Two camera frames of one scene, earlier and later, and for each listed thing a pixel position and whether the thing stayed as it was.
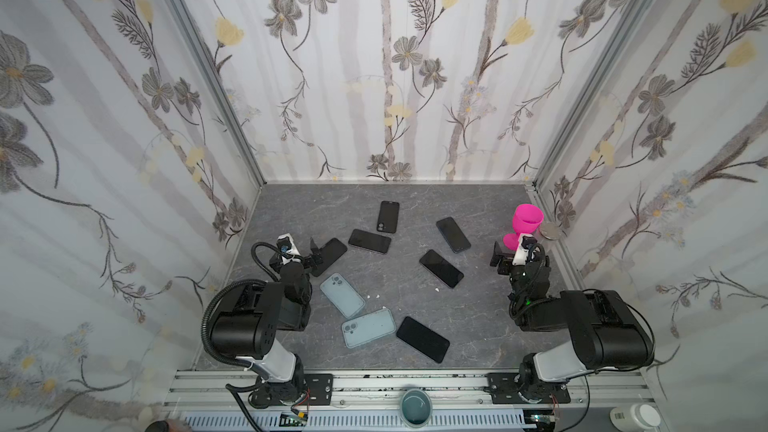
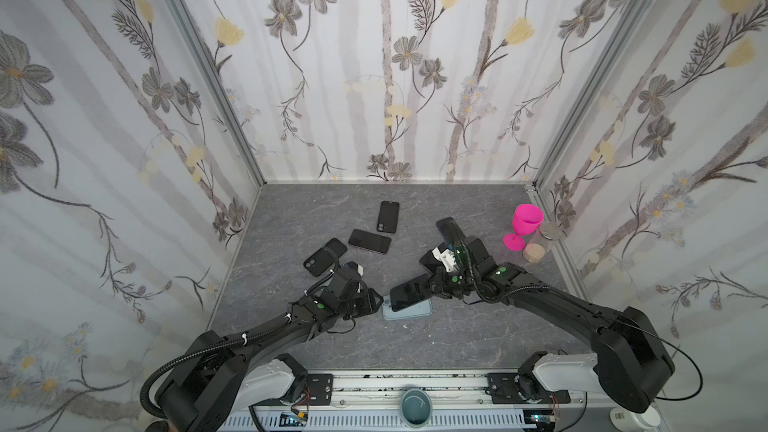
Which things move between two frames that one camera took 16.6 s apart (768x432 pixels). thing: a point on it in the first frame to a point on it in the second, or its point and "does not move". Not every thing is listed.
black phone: [331, 252] does not move
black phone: [366, 328] to [421, 309]
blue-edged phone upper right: [453, 235] does not move
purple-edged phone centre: [369, 240] does not move
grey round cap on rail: [416, 408] does not move
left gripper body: [307, 264] to [357, 305]
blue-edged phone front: [423, 339] to [410, 292]
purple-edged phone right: [433, 262] does not move
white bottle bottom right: [635, 418] does not move
